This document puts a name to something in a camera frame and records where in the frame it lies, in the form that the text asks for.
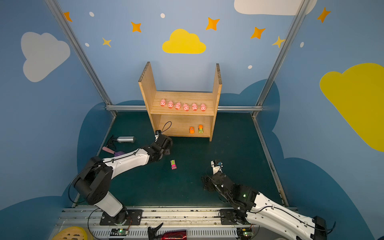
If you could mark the silver spray bottle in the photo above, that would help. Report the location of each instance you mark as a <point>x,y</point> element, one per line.
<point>112,140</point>

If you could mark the orange green toy car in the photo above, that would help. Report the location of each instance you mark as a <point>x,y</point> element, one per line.
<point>201,129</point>

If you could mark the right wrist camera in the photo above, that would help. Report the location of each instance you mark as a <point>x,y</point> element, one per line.
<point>216,166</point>

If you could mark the purple pink toy shovel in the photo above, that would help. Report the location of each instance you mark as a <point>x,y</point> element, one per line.
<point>116,154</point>

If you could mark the pink toy pig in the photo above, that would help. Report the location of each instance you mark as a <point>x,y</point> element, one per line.
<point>186,107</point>
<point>203,107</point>
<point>194,107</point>
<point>178,105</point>
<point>163,102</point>
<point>170,104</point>

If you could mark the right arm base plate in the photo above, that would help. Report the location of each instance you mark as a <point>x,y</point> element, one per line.
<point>232,217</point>

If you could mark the green circuit board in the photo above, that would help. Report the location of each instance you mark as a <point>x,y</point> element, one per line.
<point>244,234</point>
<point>121,232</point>

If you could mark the wooden two-tier shelf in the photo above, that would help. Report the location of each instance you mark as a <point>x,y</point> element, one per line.
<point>180,119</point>

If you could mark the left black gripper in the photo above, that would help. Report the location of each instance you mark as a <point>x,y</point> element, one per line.
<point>166,142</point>

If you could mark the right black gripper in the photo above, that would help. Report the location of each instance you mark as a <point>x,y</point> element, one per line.
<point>212,181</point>

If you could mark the left green circuit board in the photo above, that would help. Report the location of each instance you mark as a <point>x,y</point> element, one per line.
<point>121,232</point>

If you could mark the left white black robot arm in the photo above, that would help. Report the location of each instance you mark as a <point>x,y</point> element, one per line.
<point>93,182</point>

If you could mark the pink striped toy truck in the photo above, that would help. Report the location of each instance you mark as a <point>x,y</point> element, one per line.
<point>173,164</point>

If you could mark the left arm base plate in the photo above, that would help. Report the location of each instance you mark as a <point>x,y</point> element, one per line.
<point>125,217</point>

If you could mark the yellow plastic basket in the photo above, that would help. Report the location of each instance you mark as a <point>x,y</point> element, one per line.
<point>73,233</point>

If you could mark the red black clamp tool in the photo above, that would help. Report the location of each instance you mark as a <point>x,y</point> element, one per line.
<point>175,235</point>

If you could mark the right green circuit board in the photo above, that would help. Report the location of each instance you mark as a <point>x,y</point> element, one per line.
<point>244,234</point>

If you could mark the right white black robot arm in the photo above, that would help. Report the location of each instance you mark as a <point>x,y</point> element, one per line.
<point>251,207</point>

